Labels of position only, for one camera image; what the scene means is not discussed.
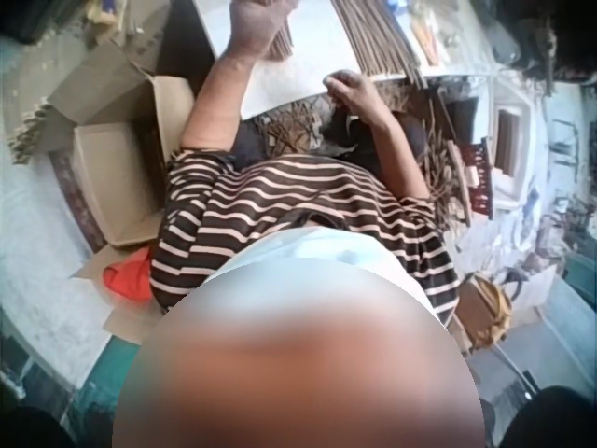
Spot person's right hand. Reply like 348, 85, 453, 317
323, 69, 380, 119

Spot row of brown sticks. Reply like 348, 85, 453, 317
331, 0, 423, 78

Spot heap of long brown sticks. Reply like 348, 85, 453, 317
417, 91, 475, 232

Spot heap of short brown sticks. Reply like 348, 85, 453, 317
250, 99, 329, 153

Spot bundle of brown sticks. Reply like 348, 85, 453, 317
263, 19, 297, 63

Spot yellow brown bag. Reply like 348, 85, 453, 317
459, 272, 515, 344

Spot person's legs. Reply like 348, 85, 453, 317
230, 109, 429, 175

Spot open cardboard box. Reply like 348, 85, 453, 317
48, 40, 196, 249

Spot pale stick bundle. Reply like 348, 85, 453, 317
7, 102, 53, 165

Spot white frame box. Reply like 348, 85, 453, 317
487, 87, 535, 212

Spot dark red plastic crate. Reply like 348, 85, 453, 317
460, 138, 496, 220

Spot red cloth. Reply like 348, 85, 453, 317
103, 249, 156, 301

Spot flat cardboard sheet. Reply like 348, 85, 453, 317
69, 242, 165, 347

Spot orange tool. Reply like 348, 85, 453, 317
412, 16, 442, 67

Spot person's left hand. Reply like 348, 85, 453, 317
228, 0, 299, 53

